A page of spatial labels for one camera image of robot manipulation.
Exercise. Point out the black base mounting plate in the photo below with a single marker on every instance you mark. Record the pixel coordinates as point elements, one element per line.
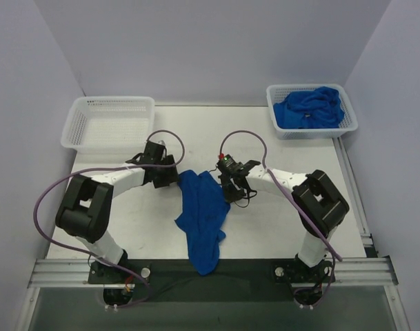
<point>232,281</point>

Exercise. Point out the crumpled blue towels pile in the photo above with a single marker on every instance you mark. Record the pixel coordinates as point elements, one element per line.
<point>310,110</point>

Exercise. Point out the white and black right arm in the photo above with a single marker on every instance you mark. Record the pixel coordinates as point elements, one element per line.
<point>321,206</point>

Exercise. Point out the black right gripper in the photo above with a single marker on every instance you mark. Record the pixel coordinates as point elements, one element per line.
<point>232,190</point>

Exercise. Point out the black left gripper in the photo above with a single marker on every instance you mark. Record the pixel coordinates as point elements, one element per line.
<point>169,173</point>

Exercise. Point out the empty white plastic basket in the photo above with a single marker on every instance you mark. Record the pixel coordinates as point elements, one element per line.
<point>108,125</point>

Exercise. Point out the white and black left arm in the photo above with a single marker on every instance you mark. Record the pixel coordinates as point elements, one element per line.
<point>85,209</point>

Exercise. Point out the white basket with towels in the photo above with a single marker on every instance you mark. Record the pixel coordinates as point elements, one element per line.
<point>277,93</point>

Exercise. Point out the blue towel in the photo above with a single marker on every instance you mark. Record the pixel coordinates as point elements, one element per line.
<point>204,211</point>

